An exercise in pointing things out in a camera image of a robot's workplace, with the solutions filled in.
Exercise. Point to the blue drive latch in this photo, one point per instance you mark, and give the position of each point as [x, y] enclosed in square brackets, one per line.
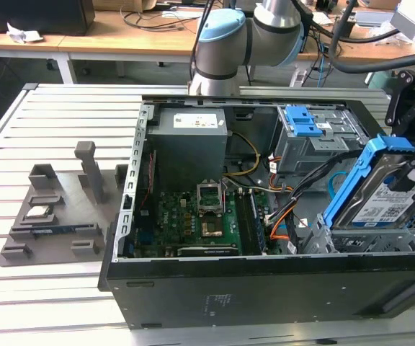
[301, 120]

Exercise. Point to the grey drive cage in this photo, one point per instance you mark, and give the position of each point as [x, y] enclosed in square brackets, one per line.
[301, 155]

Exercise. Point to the grey disk bay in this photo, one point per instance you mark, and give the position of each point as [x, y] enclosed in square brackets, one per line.
[366, 241]

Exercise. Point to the black graphics card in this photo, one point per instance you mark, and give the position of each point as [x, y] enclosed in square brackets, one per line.
[207, 250]

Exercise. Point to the crumpled white paper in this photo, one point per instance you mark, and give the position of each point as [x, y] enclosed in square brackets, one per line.
[23, 34]

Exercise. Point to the installed RAM stick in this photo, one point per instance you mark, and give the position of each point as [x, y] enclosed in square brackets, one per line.
[258, 223]

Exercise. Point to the small black box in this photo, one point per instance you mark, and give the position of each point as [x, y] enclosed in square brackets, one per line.
[348, 25]

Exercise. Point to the silver CPU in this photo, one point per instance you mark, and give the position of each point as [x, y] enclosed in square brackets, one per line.
[39, 212]

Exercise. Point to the black PC case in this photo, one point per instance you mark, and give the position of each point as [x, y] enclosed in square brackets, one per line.
[265, 292]

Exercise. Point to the grey power supply unit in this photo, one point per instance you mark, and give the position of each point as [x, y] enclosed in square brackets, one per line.
[189, 151]

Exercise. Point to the hard disk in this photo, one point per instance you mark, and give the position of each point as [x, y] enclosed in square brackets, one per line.
[373, 202]

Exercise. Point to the wooden desk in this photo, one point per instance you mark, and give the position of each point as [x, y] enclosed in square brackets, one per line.
[96, 39]

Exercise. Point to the white power adapter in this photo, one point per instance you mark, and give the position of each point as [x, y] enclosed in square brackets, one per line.
[299, 77]

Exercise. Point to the CPU socket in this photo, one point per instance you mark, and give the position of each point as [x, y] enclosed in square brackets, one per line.
[212, 229]

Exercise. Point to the black RAM slot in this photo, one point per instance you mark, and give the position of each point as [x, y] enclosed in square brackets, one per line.
[245, 223]

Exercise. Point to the grey flat box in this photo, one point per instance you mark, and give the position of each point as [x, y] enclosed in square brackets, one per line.
[373, 18]

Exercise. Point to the grey parts rack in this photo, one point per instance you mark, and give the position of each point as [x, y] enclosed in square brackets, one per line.
[70, 212]

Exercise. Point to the teal bin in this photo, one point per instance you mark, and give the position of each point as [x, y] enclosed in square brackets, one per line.
[382, 79]

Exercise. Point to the green motherboard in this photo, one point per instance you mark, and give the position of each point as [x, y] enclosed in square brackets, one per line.
[175, 216]

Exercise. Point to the locking lever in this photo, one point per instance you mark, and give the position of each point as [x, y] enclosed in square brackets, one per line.
[223, 196]

